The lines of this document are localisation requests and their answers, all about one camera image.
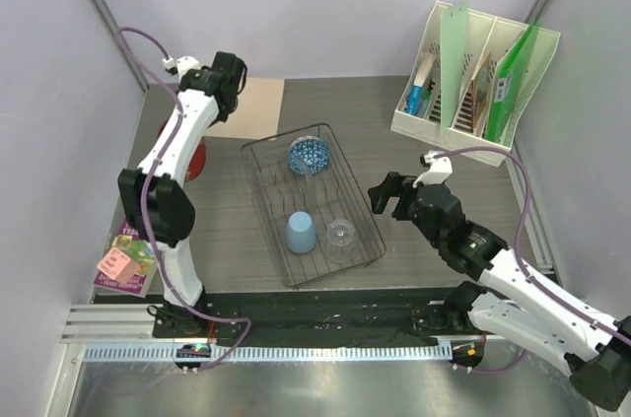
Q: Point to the purple treehouse book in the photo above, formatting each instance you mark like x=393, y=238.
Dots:
x=128, y=267

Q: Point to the blue patterned bowl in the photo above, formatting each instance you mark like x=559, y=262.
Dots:
x=310, y=151

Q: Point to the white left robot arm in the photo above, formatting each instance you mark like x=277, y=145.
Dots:
x=152, y=194

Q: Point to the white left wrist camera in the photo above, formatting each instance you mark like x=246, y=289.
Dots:
x=178, y=67

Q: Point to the black wire dish rack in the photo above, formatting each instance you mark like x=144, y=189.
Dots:
x=278, y=193

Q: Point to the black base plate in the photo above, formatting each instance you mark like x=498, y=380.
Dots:
x=319, y=318

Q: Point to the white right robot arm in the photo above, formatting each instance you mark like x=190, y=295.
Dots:
x=507, y=297

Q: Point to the blue book in organizer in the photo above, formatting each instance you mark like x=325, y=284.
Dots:
x=419, y=94

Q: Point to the red floral plate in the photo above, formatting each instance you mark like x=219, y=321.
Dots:
x=197, y=162

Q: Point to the beige cutting board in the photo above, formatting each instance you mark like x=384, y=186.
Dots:
x=258, y=112

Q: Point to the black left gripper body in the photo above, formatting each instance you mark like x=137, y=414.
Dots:
x=233, y=108

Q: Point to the dark green folder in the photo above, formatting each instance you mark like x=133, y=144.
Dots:
x=508, y=78

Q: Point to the brown picture book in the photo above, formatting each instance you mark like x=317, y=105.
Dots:
x=479, y=87

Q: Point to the white file organizer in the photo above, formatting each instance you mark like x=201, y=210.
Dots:
x=485, y=32

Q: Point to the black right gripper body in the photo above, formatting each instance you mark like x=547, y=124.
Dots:
x=435, y=240

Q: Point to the white slotted cable duct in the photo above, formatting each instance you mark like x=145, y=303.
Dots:
x=190, y=353

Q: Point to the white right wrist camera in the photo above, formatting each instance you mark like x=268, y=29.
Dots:
x=438, y=168

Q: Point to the light blue plastic cup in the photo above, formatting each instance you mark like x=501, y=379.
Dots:
x=300, y=232

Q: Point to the light green folder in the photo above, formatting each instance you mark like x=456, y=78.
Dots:
x=453, y=37

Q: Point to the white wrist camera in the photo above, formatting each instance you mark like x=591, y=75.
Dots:
x=438, y=168
x=178, y=67

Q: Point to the clear glass cup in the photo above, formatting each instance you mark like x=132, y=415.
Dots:
x=339, y=240

